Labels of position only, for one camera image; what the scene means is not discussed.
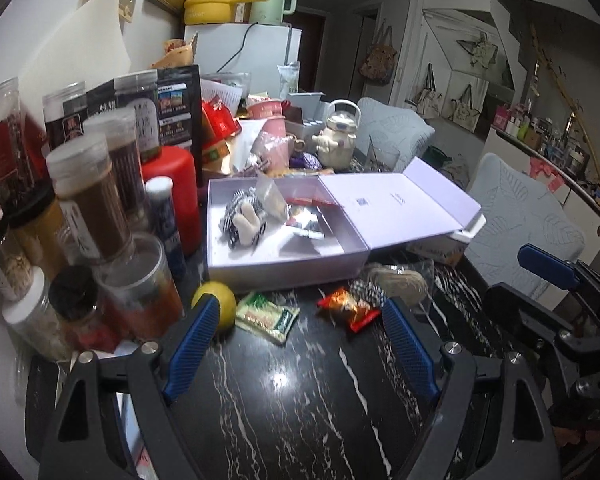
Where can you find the far leaf chair cushion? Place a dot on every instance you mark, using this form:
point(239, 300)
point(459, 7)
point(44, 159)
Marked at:
point(393, 127)

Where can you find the mask box orange blue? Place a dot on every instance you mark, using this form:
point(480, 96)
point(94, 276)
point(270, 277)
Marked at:
point(447, 249)

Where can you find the white open gift box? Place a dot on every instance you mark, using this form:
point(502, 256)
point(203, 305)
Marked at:
point(359, 214)

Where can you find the yellow pot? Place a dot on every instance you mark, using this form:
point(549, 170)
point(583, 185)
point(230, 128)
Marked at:
point(203, 12)

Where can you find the black lid spice jar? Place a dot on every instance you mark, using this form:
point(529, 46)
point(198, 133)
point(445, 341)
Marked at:
point(83, 316)

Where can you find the black printed bag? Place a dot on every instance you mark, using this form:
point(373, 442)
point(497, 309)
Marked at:
point(179, 111)

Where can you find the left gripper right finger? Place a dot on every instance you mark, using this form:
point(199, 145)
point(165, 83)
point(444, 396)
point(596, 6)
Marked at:
point(485, 417)

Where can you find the checkered lace cloth with plush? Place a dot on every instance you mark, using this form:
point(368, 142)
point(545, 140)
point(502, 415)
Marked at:
point(243, 223)

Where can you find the blue tablet tube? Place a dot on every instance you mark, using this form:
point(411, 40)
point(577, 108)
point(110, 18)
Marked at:
point(159, 193)

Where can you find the brown powder jar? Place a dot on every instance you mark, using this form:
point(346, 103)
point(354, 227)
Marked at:
point(86, 190)

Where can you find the red berry jar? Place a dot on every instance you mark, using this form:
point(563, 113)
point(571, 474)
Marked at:
point(17, 180)

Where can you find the clear jar orange label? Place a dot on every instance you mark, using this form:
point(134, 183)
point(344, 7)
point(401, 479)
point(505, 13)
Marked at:
point(139, 284)

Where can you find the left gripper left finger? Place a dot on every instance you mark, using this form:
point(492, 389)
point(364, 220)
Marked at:
point(85, 437)

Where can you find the cream cartoon kettle bottle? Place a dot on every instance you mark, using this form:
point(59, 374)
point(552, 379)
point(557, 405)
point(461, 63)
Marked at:
point(335, 144)

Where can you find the dark tea jar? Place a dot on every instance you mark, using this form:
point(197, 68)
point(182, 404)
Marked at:
point(119, 128)

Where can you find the green snack packet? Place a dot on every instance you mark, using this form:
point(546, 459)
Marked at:
point(258, 315)

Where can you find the silver foil pouch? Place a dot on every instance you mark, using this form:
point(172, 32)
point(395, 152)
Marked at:
point(271, 198)

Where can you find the white mini fridge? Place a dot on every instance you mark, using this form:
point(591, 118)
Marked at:
point(246, 48)

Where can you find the green electric kettle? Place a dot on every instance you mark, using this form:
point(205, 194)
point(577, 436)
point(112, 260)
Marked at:
point(271, 12)

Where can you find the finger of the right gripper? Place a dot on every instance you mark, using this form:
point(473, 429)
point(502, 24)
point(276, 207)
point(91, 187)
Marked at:
point(576, 277)
point(519, 317)

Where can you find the red cylinder canister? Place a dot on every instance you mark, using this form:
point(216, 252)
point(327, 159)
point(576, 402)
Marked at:
point(179, 165)

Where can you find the pink cup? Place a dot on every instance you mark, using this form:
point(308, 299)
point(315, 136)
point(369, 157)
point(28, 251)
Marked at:
point(273, 144)

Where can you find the checkered scrunchie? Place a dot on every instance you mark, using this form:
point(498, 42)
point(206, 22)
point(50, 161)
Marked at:
point(367, 292)

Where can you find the red white sauce packet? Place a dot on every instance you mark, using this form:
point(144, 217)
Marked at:
point(308, 217)

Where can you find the red snack packet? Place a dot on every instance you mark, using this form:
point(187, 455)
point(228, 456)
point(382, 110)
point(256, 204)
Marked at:
point(355, 313)

